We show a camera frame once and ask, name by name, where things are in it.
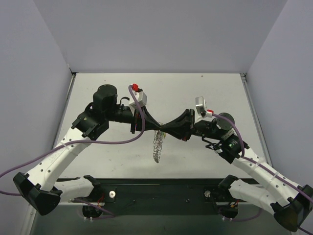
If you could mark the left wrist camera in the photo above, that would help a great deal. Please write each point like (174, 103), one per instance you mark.
(141, 98)

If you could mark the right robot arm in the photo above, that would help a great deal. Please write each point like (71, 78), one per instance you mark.
(289, 202)

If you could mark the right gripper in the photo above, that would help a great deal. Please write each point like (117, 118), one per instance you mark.
(190, 125)

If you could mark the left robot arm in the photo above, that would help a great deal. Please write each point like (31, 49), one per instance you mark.
(40, 186)

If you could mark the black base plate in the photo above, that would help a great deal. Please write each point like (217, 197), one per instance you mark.
(157, 197)

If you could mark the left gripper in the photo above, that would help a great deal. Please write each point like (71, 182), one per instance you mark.
(137, 123)

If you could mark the metal disc keyring holder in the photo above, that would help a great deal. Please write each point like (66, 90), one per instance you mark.
(159, 137)

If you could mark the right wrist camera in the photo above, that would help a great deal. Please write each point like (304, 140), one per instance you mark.
(200, 105)

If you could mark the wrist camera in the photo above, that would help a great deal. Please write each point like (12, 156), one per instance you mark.
(200, 105)
(141, 98)

